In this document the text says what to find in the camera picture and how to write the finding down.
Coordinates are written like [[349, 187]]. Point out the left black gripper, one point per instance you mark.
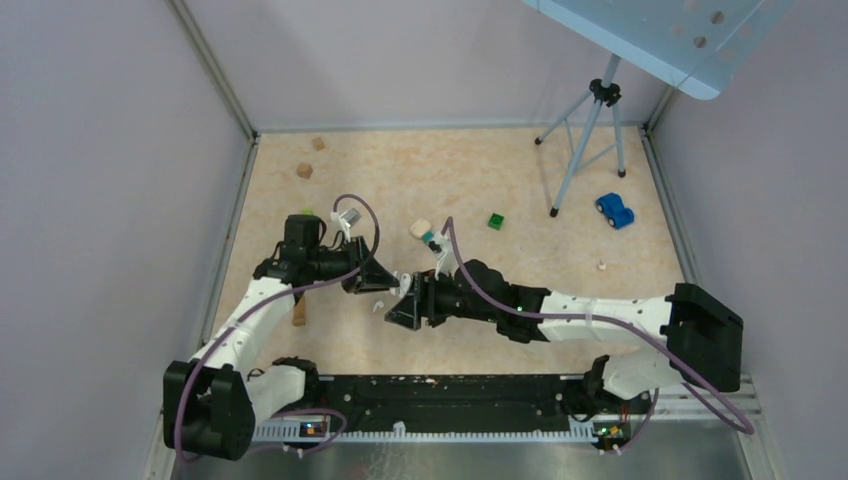
[[378, 278]]

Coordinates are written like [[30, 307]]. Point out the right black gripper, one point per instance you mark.
[[409, 312]]

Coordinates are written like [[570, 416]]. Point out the white earbud charging case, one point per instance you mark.
[[404, 284]]

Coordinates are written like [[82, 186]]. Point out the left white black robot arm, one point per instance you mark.
[[210, 406]]

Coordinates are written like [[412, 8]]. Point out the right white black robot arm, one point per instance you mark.
[[688, 336]]

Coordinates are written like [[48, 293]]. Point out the beige rounded block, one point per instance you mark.
[[420, 228]]

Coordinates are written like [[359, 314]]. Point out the wooden arch block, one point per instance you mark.
[[299, 314]]

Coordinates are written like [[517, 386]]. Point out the dark green toy brick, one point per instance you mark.
[[496, 221]]

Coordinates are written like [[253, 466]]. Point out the near wooden cube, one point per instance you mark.
[[304, 170]]

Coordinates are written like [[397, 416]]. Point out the blue toy car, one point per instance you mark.
[[616, 213]]

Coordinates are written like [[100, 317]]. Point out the grey tripod stand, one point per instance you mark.
[[604, 93]]

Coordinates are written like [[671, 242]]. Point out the light blue perforated panel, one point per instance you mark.
[[694, 46]]

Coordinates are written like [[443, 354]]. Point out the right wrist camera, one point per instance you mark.
[[442, 248]]

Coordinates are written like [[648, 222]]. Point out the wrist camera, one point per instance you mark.
[[442, 248], [345, 221]]

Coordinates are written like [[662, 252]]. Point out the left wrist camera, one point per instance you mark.
[[345, 221]]

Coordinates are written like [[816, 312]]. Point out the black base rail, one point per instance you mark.
[[475, 405]]

